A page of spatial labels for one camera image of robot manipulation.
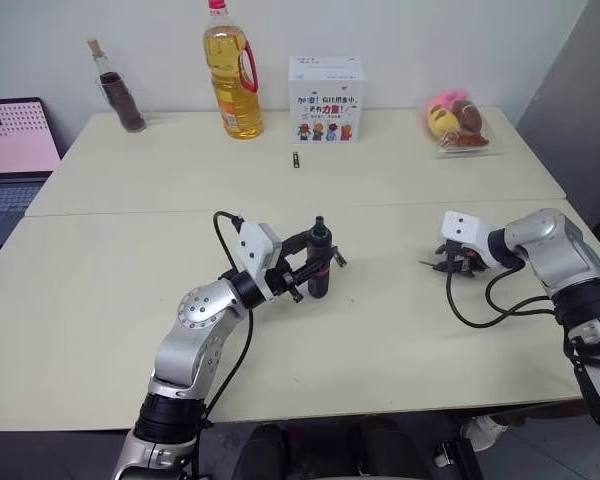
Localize brown plush toy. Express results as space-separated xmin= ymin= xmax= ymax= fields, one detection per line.
xmin=451 ymin=98 xmax=485 ymax=134

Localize grey panel board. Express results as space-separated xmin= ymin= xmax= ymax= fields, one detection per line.
xmin=516 ymin=0 xmax=600 ymax=237

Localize dark rounded shape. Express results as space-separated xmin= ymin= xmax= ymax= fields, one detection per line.
xmin=345 ymin=422 xmax=417 ymax=480
xmin=243 ymin=423 xmax=292 ymax=480

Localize large cooking oil bottle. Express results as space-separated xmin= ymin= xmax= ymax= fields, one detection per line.
xmin=201 ymin=0 xmax=266 ymax=141

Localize small black bottle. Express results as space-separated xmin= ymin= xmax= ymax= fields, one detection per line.
xmin=304 ymin=215 xmax=338 ymax=300

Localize open laptop computer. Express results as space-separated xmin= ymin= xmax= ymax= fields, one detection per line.
xmin=0 ymin=96 xmax=63 ymax=269

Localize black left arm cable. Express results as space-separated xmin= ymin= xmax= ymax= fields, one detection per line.
xmin=197 ymin=210 xmax=255 ymax=426

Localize white printed cardboard box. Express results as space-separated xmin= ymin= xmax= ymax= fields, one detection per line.
xmin=286 ymin=55 xmax=367 ymax=146

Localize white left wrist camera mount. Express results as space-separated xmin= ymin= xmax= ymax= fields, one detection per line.
xmin=235 ymin=221 xmax=283 ymax=304

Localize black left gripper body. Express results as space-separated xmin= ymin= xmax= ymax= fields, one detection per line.
xmin=265 ymin=238 xmax=309 ymax=305

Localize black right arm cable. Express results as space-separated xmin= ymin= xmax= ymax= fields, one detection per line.
xmin=445 ymin=258 xmax=562 ymax=330

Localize white object under table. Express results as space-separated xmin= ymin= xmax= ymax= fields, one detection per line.
xmin=460 ymin=414 xmax=512 ymax=453

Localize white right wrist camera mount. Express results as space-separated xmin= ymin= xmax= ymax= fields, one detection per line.
xmin=439 ymin=210 xmax=499 ymax=269

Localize yellow plush toy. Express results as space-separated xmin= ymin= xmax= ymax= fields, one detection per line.
xmin=427 ymin=103 xmax=460 ymax=139

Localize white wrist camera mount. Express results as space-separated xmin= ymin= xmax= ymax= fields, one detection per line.
xmin=235 ymin=221 xmax=283 ymax=304
xmin=439 ymin=210 xmax=499 ymax=269

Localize pink plush toy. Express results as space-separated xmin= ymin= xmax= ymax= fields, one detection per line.
xmin=428 ymin=88 xmax=471 ymax=108

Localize corked glass bottle dark contents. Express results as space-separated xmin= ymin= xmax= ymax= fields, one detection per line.
xmin=85 ymin=38 xmax=149 ymax=134

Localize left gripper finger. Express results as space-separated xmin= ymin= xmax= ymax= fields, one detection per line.
xmin=291 ymin=253 xmax=350 ymax=283
xmin=280 ymin=229 xmax=316 ymax=254

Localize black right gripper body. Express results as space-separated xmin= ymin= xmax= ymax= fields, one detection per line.
xmin=432 ymin=238 xmax=488 ymax=278

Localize clear plastic tray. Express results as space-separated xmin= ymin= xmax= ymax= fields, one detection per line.
xmin=426 ymin=107 xmax=508 ymax=161

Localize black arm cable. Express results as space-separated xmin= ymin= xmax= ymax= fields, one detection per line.
xmin=197 ymin=210 xmax=255 ymax=426
xmin=445 ymin=258 xmax=562 ymax=330

